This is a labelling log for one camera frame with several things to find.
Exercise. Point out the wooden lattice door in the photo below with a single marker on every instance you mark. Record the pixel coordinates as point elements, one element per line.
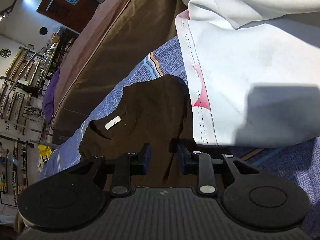
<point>62,2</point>

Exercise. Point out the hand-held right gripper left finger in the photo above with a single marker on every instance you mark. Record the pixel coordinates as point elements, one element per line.
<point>146,158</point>

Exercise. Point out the black octagonal wall ornament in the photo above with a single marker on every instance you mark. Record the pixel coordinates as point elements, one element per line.
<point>43,30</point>

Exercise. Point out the brown mattress cover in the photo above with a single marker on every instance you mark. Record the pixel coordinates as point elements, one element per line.
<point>117,35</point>

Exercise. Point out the wall rack of flutes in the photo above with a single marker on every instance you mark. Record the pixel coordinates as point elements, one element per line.
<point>17,105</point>

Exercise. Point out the dark wooden table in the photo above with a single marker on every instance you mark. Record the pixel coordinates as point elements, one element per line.
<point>58,52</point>

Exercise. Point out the blue plaid bedsheet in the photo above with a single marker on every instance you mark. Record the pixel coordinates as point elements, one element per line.
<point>112,100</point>

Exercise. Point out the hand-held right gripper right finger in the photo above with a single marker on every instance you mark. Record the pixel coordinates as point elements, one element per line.
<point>181,160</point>

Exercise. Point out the white quilt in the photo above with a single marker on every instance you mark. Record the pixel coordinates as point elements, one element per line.
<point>250,55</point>

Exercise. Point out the yellow plastic object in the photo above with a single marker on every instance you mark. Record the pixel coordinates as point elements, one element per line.
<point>45,155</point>

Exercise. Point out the purple cloth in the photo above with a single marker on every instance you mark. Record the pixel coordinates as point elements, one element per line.
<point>50,97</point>

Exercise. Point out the round wall emblem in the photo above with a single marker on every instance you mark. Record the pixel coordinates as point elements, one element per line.
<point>4,53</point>

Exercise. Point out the brown t-shirt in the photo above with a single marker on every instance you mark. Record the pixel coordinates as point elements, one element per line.
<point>152,110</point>

